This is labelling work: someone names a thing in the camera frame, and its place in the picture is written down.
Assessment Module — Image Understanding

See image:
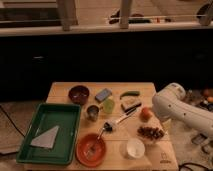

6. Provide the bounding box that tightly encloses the light green cup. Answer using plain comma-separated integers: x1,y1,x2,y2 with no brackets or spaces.
103,99,115,114

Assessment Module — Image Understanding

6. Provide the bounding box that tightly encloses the green chili pepper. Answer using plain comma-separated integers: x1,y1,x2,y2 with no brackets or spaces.
120,91,140,99

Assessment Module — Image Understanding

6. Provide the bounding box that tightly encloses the dark red bowl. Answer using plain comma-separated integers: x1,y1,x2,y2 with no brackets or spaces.
68,85,90,105

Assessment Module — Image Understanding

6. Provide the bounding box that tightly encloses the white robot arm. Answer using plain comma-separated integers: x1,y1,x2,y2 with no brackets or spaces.
152,83,213,139

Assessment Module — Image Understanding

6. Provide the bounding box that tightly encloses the green plastic tray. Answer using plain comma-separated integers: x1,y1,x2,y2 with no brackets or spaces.
16,103,81,165

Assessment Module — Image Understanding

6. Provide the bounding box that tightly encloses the small metal cup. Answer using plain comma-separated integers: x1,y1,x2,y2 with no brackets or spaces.
86,105,99,121

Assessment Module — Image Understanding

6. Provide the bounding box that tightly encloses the grey folded cloth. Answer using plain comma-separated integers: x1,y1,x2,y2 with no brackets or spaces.
30,125,59,149

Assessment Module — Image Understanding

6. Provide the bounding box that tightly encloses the blue grey sponge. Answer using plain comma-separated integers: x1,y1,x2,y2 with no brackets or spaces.
95,88,112,103

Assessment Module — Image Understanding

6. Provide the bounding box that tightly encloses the orange apple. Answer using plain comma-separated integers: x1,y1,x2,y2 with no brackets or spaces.
140,107,152,121

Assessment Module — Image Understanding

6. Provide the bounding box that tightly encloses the orange plate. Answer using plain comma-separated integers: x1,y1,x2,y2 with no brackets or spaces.
76,133,107,167

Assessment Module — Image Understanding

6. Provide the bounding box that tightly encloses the bunch of red grapes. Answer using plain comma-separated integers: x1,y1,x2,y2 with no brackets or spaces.
137,127,164,140

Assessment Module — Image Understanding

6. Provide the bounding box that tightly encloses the metal fork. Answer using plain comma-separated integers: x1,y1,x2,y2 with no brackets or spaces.
86,128,105,158

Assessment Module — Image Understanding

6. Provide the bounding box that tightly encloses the white cup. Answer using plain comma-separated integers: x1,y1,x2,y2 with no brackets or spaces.
126,138,145,159

